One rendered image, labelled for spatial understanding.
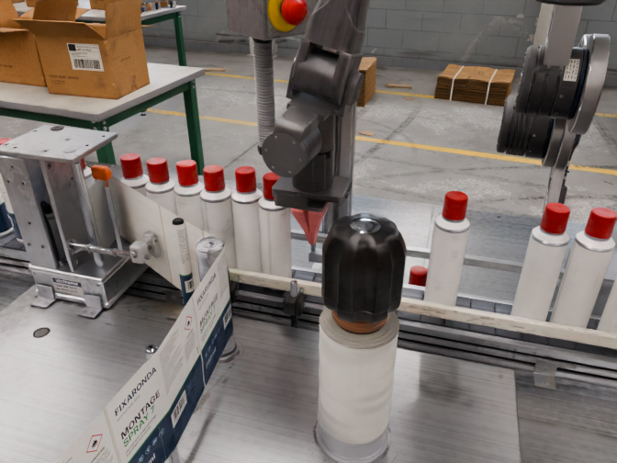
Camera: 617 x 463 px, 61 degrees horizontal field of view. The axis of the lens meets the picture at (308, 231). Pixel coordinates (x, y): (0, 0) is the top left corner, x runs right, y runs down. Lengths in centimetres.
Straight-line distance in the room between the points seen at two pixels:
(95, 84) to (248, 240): 166
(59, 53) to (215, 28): 473
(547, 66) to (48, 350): 104
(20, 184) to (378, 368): 59
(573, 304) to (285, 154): 48
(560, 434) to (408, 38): 564
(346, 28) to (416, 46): 559
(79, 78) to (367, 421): 210
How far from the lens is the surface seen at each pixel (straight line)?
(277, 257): 86
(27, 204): 89
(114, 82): 238
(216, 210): 86
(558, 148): 168
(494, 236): 122
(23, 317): 96
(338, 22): 65
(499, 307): 92
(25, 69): 277
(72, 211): 89
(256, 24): 77
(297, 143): 61
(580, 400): 89
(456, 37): 615
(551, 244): 80
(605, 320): 89
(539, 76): 119
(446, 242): 80
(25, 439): 77
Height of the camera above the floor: 143
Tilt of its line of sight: 31 degrees down
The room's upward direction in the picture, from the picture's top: straight up
